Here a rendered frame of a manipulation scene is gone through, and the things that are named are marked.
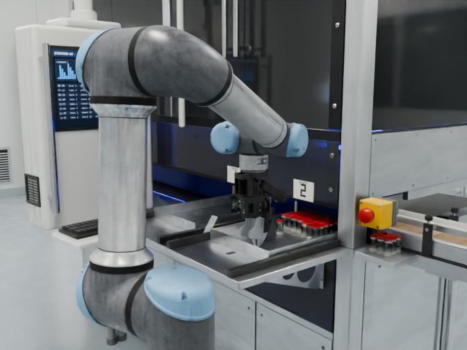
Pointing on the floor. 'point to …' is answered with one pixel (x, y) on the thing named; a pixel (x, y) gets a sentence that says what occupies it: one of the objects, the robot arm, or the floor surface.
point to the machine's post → (354, 168)
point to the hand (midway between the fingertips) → (259, 242)
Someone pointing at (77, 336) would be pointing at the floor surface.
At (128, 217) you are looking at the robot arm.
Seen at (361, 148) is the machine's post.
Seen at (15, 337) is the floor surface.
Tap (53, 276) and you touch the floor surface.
